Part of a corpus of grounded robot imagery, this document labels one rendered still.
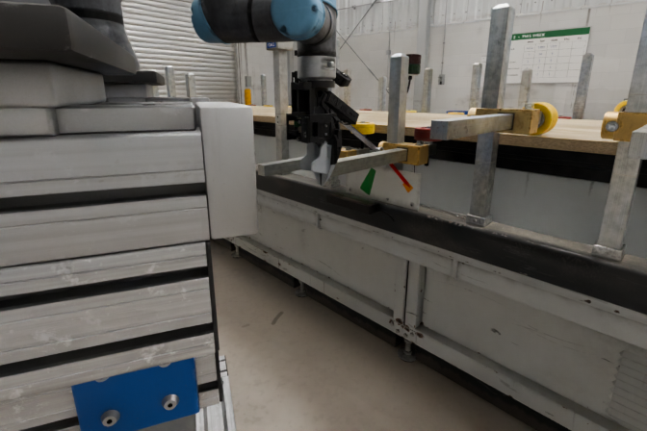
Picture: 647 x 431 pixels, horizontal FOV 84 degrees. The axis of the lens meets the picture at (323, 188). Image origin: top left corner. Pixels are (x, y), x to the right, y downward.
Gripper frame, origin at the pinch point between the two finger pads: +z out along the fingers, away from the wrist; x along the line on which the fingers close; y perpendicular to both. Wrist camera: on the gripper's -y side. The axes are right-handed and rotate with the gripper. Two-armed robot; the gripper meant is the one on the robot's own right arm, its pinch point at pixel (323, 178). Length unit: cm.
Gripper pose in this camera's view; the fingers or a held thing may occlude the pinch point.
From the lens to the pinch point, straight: 76.8
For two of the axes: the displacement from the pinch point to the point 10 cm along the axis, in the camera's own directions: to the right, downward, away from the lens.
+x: 7.0, 1.8, -6.9
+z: 0.0, 9.7, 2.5
